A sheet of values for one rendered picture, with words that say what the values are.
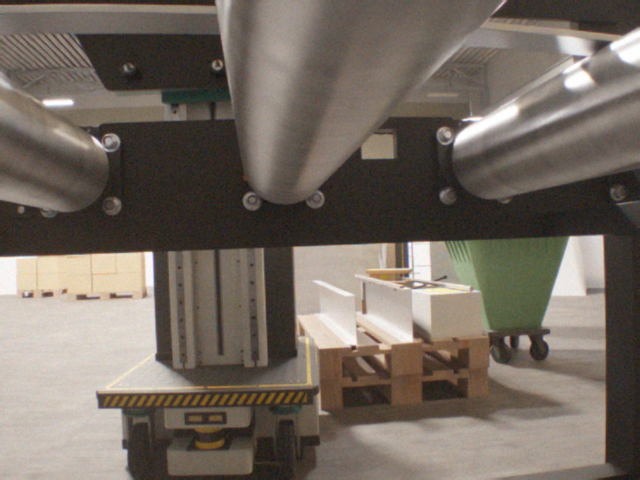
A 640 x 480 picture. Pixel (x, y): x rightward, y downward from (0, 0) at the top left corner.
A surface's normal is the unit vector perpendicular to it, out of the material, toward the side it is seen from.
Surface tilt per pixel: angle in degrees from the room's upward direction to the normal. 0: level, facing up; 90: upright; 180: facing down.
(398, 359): 90
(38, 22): 180
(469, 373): 90
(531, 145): 110
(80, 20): 180
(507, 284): 100
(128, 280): 90
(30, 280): 90
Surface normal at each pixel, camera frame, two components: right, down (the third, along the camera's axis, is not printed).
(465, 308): 0.14, -0.01
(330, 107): -0.11, 0.99
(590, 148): -0.71, 0.70
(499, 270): -0.05, 0.18
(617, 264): -1.00, 0.04
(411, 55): 0.18, 0.98
